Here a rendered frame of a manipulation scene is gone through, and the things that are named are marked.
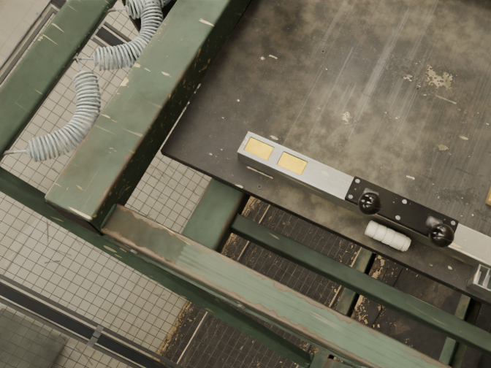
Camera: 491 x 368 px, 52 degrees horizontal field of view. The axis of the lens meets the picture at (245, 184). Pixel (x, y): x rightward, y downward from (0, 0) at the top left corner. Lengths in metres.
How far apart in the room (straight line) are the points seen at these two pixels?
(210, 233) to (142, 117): 0.26
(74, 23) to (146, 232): 0.78
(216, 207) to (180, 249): 0.15
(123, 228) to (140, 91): 0.26
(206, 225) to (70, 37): 0.74
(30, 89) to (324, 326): 0.98
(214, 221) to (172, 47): 0.35
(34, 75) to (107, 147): 0.57
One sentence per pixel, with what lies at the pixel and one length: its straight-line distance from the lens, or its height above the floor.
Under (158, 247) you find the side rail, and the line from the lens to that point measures 0.91.
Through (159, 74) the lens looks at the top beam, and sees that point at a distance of 1.00.
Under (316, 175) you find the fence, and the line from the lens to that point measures 0.95.
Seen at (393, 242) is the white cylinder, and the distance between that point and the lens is 0.95.
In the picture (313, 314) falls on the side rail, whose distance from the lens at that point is 0.88.
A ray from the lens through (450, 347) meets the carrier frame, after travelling 2.52.
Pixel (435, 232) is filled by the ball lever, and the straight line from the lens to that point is 0.84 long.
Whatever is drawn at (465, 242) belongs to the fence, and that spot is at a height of 1.34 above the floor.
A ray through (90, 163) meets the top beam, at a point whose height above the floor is 1.93.
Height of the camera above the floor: 1.98
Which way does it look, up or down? 18 degrees down
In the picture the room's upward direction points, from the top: 56 degrees counter-clockwise
